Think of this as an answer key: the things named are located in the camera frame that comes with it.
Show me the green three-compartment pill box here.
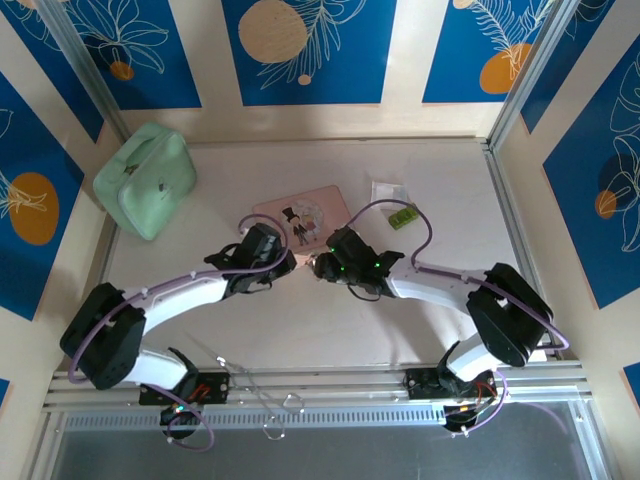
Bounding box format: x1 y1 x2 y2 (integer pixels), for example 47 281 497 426
388 207 420 231

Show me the pink illustrated card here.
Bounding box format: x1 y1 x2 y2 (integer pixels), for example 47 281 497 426
252 184 354 254

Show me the clear plastic gauze pouch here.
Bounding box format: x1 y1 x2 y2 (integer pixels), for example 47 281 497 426
370 178 419 209

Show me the mint green fabric medicine pouch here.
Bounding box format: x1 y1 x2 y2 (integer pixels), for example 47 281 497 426
93 122 198 243

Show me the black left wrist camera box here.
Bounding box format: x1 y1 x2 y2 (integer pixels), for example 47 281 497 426
242 223 283 266

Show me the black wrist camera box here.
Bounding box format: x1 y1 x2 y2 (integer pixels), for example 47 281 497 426
325 227 381 274
242 223 283 266

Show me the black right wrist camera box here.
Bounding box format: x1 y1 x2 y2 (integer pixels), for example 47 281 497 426
325 227 381 274

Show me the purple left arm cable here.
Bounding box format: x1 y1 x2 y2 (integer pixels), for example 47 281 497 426
68 213 292 385

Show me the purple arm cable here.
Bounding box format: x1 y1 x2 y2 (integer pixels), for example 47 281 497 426
348 198 572 354
68 213 292 385

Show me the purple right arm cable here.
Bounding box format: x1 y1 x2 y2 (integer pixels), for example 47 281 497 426
348 198 572 354

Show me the bent metal wire hook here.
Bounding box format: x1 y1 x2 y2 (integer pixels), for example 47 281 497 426
213 355 307 442

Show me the aluminium frame rail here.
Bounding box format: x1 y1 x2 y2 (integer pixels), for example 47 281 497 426
42 362 599 417

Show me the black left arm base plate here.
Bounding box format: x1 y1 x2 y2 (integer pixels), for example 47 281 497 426
138 372 232 407

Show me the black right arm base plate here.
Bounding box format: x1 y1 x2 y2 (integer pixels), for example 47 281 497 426
405 367 501 402

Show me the slotted grey cable duct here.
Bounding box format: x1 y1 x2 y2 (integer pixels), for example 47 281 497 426
58 403 594 432

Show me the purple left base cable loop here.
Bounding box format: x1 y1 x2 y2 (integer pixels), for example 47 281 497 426
166 407 217 453

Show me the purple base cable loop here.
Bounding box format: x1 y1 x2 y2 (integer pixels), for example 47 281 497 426
166 407 217 453
446 369 510 438

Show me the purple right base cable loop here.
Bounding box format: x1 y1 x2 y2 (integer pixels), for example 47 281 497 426
446 369 510 438

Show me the aluminium frame post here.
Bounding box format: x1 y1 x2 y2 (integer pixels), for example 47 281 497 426
487 0 577 151
37 0 132 147

